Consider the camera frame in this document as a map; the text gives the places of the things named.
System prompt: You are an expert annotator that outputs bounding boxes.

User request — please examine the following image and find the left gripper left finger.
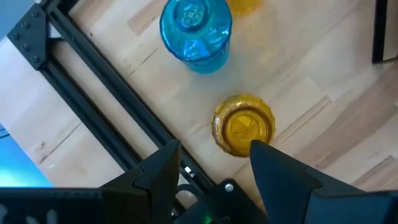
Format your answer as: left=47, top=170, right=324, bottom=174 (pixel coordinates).
left=101, top=139, right=182, bottom=224

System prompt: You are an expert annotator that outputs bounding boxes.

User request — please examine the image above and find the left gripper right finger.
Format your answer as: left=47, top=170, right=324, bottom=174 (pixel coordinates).
left=250, top=139, right=363, bottom=224

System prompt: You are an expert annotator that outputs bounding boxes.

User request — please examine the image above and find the tall yellow ribbed glass vase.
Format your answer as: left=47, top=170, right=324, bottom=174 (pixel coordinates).
left=211, top=94, right=277, bottom=158

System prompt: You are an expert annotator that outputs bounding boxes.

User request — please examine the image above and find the tall teal glass bottle vase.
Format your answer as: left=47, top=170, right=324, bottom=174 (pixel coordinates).
left=159, top=0, right=233, bottom=75

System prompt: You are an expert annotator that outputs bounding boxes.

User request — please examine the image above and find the small yellow glass bottle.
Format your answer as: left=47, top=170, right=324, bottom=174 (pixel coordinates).
left=226, top=0, right=262, bottom=16

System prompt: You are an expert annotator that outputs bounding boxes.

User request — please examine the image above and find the black aluminium table frame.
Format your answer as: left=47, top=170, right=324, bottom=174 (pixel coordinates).
left=6, top=0, right=218, bottom=200

